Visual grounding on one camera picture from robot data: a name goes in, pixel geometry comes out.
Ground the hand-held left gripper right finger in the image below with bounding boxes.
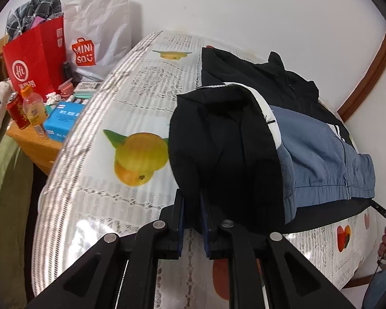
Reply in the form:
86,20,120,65
199,192,358,309

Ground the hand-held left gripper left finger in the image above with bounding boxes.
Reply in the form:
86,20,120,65
26,189,185,309

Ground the black white blue jacket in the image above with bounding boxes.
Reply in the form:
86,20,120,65
168,47,377,236

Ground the person's right forearm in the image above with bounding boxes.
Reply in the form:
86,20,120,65
363,261,386,309

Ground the brown wooden baseboard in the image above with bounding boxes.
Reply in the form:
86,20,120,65
340,273,374,291

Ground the fruit print tablecloth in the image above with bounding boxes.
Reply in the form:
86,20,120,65
32,30,374,301

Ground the blue tissue box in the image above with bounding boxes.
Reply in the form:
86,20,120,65
43,101,86,143

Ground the wooden nightstand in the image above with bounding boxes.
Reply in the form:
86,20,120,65
6,103,72,175

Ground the green cloth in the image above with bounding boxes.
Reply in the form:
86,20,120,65
0,115,37,298

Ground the pink round container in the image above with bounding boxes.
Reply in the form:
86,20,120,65
57,80,75,98

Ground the orange juice bottle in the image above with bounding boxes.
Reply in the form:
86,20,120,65
20,87,49,140

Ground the red drink can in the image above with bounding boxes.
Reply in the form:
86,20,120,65
6,91,30,130

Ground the white paper bag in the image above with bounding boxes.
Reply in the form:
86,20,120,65
63,0,132,82

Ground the red paper bag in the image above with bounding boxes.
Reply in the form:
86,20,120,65
2,15,67,95

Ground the dark plaid cloth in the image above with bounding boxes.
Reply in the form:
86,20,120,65
5,0,64,37

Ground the black cable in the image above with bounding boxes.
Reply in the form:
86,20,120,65
363,257,383,297

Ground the brown wooden door frame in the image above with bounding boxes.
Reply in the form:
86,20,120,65
336,25,386,123

